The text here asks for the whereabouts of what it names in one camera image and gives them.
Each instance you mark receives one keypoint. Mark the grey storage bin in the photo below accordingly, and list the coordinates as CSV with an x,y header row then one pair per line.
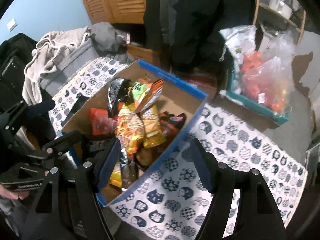
x,y
68,67

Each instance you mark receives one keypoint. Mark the grey clothes pile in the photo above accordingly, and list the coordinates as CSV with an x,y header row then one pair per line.
x,y
111,42

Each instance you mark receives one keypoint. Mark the green label spicy snack bag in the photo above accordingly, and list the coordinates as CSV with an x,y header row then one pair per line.
x,y
145,93

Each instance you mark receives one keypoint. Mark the white pot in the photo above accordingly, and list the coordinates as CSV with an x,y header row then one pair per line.
x,y
281,8

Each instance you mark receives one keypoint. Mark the yellow snack bar packet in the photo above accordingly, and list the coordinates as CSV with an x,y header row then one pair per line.
x,y
115,178

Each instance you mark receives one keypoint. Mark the cat pattern tablecloth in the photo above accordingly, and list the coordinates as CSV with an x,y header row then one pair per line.
x,y
168,201

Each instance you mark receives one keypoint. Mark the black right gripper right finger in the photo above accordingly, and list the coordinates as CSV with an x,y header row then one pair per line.
x,y
258,215

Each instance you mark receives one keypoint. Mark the red snack pouch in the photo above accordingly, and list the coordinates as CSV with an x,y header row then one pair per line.
x,y
100,122

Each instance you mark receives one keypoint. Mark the orange chip bag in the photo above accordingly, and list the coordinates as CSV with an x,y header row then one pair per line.
x,y
171,124

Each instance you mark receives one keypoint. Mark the wooden shelf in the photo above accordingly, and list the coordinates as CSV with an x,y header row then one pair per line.
x,y
296,22

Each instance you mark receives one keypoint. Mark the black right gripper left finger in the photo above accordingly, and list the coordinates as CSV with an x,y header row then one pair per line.
x,y
66,205

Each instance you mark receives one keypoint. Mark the teal tray box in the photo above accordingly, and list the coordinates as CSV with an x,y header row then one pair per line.
x,y
241,100

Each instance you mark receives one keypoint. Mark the black snack bag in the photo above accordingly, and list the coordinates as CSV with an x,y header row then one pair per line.
x,y
118,91

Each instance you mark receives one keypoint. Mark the person's left hand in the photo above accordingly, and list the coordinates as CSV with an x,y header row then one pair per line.
x,y
5,193

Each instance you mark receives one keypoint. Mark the gold cracker snack bag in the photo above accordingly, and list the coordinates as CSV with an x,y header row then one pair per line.
x,y
153,134

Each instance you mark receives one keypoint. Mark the blue cardboard box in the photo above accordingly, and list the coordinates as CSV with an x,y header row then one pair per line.
x,y
177,97

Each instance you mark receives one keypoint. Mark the clear plastic bag of fruit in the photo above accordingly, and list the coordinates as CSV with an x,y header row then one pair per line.
x,y
267,78

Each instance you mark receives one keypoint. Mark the dark hanging coats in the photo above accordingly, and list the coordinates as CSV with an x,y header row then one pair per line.
x,y
186,32

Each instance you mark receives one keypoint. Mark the wooden louvre door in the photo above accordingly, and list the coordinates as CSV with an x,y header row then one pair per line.
x,y
115,0

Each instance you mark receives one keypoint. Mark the small orange snack packet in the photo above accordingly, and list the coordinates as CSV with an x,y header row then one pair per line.
x,y
129,130

